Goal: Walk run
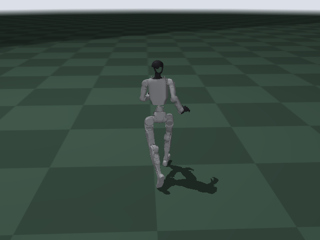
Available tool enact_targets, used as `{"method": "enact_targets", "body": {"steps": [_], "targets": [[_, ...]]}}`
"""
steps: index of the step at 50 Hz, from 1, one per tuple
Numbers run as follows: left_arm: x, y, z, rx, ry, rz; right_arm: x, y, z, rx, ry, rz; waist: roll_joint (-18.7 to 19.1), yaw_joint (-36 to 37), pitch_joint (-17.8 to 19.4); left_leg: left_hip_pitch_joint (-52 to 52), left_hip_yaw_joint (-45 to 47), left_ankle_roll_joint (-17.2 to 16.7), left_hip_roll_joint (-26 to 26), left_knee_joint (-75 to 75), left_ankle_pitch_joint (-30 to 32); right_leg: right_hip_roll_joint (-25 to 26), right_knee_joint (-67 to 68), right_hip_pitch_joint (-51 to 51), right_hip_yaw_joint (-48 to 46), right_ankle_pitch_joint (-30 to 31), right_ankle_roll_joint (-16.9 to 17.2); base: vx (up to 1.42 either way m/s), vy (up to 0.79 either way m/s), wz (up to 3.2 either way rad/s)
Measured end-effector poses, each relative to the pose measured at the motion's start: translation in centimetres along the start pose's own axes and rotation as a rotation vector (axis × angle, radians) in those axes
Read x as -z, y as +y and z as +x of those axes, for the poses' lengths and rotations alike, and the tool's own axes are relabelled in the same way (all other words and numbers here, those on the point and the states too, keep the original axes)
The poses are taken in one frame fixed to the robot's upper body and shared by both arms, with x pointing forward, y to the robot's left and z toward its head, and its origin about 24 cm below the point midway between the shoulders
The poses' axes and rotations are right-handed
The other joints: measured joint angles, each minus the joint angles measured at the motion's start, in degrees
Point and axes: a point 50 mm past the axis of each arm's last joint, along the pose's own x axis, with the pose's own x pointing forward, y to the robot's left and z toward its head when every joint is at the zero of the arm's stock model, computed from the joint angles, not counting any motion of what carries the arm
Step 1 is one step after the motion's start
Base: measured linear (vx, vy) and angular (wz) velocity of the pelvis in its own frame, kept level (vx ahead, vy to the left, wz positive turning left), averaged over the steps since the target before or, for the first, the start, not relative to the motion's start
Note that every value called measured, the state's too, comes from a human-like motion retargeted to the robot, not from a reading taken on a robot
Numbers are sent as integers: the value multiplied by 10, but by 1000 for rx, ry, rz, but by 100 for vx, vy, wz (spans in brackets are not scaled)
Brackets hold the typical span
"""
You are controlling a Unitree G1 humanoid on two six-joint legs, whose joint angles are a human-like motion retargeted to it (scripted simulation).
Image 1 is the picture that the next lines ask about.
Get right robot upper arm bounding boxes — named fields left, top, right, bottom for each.
left=166, top=78, right=177, bottom=103

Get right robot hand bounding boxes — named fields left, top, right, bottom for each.
left=181, top=105, right=190, bottom=114

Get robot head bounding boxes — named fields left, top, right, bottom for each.
left=151, top=60, right=164, bottom=79

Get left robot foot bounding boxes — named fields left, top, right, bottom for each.
left=156, top=173, right=165, bottom=188

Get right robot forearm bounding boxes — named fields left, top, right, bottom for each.
left=174, top=95, right=184, bottom=115

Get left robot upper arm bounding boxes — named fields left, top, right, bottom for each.
left=139, top=79, right=149, bottom=102

